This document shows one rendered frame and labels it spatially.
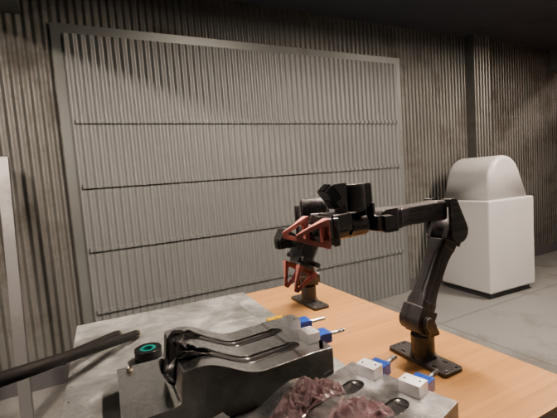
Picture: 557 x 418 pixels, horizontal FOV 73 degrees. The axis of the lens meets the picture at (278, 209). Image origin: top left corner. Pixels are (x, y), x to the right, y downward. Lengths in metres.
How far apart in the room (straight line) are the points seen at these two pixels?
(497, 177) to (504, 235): 0.56
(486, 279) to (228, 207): 2.59
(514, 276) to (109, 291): 3.72
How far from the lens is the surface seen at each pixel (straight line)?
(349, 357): 1.18
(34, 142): 3.05
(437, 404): 0.90
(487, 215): 4.10
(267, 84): 3.41
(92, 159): 2.98
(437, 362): 1.16
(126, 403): 0.98
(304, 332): 1.05
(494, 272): 4.23
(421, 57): 4.69
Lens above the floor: 1.32
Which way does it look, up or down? 5 degrees down
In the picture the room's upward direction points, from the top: 4 degrees counter-clockwise
